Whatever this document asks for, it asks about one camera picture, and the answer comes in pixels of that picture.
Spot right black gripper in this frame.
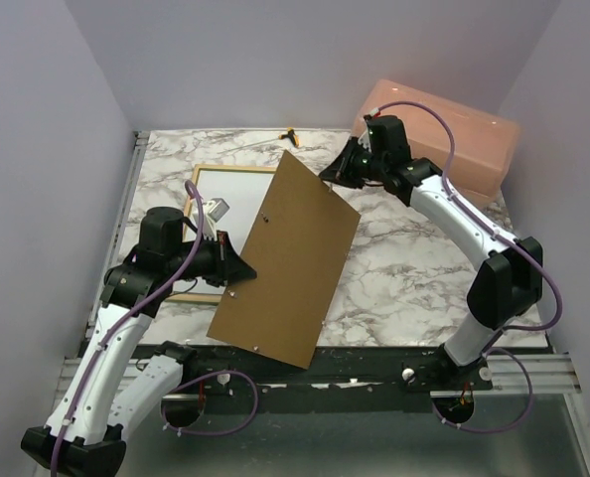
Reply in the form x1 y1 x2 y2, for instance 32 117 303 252
318 137 386 191

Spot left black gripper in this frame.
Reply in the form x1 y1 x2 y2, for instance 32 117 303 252
168 230 258 288

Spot brown frame backing board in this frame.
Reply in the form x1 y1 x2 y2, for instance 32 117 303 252
207 152 361 369

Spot white photo paper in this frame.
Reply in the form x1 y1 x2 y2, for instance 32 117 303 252
168 164 276 304

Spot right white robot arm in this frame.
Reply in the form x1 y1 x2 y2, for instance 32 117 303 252
319 115 542 390

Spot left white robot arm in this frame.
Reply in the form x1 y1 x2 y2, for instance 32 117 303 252
21 199 257 476

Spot yellow black hex key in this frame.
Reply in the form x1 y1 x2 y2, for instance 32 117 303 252
225 127 300 153

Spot pink translucent plastic box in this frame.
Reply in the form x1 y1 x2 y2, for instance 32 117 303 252
351 79 520 208

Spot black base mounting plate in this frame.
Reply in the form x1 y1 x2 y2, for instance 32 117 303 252
182 346 493 414

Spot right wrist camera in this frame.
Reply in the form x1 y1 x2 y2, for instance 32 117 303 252
359 108 380 151

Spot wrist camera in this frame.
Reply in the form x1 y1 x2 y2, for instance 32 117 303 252
192 198 229 239
359 108 380 151

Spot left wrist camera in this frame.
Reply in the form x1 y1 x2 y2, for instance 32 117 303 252
192 198 229 239

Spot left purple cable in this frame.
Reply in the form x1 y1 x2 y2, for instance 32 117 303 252
49 179 259 477

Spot purple cable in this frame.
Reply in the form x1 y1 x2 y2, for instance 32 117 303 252
49 179 259 477
364 101 563 434

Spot aluminium rail left side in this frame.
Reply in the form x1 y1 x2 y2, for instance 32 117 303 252
83 130 150 341

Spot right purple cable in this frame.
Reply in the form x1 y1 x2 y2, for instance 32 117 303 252
364 101 563 434

